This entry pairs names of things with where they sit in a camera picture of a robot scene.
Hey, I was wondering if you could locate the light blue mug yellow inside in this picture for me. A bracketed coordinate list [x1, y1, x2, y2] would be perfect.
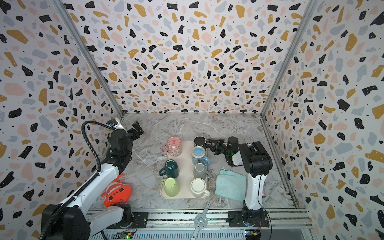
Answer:
[192, 146, 211, 167]

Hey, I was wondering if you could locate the black mug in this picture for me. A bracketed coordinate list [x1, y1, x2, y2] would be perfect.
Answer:
[194, 136, 207, 149]

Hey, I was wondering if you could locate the pink mug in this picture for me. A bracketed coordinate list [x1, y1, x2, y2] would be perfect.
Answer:
[162, 137, 182, 157]

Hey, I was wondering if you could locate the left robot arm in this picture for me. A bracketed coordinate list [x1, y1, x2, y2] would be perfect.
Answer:
[40, 119, 144, 240]

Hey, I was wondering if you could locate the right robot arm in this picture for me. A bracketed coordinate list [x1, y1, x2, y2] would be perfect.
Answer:
[206, 137, 273, 227]

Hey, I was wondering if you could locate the grey mug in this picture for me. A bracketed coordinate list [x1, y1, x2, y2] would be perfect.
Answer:
[194, 163, 212, 180]

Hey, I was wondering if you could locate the white mug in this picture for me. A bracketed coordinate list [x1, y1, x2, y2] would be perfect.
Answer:
[190, 178, 211, 198]

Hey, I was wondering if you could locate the dark green mug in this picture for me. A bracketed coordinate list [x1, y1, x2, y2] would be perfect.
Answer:
[159, 159, 180, 179]

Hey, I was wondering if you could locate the light green mug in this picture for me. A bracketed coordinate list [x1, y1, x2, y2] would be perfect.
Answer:
[161, 178, 180, 198]

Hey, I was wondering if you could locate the beige tray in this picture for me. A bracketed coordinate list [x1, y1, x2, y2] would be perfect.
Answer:
[160, 141, 207, 200]

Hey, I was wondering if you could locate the teal cloth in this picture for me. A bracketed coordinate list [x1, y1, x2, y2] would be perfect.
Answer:
[215, 169, 247, 202]

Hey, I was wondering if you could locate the red fish plush toy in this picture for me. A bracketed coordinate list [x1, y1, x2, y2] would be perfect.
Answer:
[101, 174, 132, 208]

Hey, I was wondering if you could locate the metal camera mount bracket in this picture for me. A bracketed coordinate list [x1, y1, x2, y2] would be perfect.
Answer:
[191, 196, 214, 240]

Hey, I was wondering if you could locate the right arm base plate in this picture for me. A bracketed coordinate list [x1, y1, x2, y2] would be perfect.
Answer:
[226, 209, 270, 228]

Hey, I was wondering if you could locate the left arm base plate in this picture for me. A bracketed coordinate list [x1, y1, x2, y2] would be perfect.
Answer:
[107, 212, 149, 230]

